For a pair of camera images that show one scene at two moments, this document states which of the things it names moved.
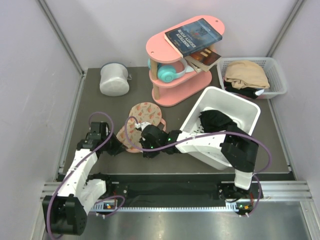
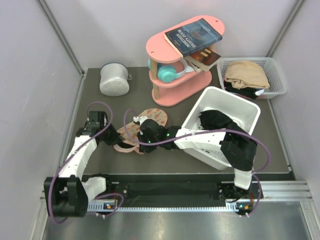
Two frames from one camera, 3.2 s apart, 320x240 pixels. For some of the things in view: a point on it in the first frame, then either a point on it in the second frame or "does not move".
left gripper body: [113, 146] -> [110, 135]
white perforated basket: [277, 84] does not move
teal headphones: [167, 74] does not move
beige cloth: [241, 73] does not move
